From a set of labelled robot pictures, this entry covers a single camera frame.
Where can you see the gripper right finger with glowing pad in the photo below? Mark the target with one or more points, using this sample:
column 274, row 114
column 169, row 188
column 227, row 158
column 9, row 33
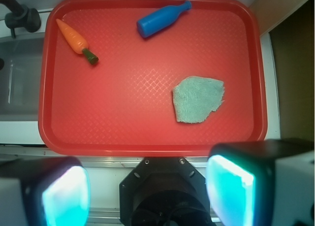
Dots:
column 262, row 183

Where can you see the teal woven cloth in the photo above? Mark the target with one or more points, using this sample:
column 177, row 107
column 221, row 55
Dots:
column 195, row 98

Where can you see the blue toy bottle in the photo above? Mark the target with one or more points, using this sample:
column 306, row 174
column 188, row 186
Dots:
column 160, row 19

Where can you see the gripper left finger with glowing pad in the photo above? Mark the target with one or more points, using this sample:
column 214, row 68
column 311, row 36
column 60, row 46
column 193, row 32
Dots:
column 44, row 192

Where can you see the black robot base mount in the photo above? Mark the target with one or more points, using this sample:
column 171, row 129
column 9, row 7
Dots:
column 164, row 192

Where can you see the orange toy carrot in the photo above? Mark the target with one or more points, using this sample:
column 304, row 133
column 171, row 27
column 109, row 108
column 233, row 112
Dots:
column 77, row 43

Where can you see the grey metal sink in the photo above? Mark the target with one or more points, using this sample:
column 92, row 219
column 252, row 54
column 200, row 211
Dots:
column 20, row 71

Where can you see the black faucet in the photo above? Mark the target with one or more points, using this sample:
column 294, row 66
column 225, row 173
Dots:
column 20, row 16

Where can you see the red plastic tray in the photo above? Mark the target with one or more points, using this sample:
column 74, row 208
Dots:
column 122, row 105

